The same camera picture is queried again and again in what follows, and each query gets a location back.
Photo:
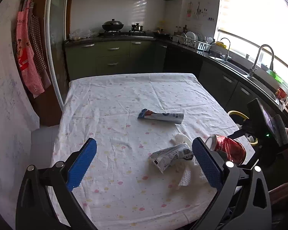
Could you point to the white dish rack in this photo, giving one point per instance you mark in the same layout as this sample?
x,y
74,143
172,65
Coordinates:
x,y
191,40

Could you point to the small steel faucet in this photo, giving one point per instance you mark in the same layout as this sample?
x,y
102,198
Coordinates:
x,y
228,48

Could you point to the small steel pot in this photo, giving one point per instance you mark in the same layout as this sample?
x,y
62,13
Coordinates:
x,y
137,28

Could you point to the tall steel kitchen faucet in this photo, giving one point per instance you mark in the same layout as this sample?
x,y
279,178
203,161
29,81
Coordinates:
x,y
260,57

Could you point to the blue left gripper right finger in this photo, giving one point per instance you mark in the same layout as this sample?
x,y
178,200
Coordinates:
x,y
208,164

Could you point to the black wok with lid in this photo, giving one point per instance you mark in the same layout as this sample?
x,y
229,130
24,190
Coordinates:
x,y
112,25

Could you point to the person's left forearm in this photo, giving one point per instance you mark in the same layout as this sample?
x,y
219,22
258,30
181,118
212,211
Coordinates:
x,y
279,193

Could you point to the crushed red soda can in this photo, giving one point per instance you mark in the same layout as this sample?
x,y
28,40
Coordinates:
x,y
229,149

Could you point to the stainless steel double sink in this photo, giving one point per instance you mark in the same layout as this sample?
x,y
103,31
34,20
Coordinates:
x,y
260,85

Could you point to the white paper towel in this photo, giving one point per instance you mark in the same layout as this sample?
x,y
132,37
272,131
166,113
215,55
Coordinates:
x,y
192,172

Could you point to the green lower kitchen cabinets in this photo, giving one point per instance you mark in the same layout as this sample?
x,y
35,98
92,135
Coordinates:
x,y
115,57

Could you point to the red patterned apron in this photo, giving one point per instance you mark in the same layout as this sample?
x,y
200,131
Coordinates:
x,y
25,53

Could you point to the checkered dark apron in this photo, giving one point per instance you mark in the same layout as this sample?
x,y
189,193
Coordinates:
x,y
35,40

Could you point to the blue white stick packet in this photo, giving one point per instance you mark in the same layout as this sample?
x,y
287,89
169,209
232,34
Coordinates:
x,y
176,118

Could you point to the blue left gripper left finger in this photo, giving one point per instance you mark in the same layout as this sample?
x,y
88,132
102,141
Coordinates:
x,y
80,163

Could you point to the yellow rimmed trash bin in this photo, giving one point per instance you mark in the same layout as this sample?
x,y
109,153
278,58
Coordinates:
x,y
239,118

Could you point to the white floral tablecloth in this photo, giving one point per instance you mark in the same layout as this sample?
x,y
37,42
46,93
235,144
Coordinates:
x,y
123,189

